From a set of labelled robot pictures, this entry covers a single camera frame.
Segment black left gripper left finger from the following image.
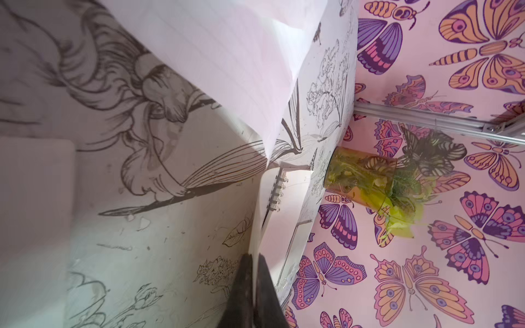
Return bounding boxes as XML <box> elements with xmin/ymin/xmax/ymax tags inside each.
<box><xmin>217</xmin><ymin>254</ymin><xmax>254</xmax><ymax>328</ymax></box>

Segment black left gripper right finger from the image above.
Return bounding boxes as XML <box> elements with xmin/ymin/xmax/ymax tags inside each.
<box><xmin>256</xmin><ymin>255</ymin><xmax>289</xmax><ymax>328</ymax></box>

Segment CAMP B5 spiral notebook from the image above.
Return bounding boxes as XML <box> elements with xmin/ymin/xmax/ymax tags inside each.
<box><xmin>248</xmin><ymin>166</ymin><xmax>313</xmax><ymax>307</ymax></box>

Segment amber glass plant vase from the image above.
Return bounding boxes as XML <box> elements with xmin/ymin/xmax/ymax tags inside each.
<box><xmin>323</xmin><ymin>147</ymin><xmax>397</xmax><ymax>211</ymax></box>

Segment green leafy plant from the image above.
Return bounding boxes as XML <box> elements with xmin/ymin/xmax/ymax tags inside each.
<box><xmin>375</xmin><ymin>126</ymin><xmax>468</xmax><ymax>241</ymax></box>

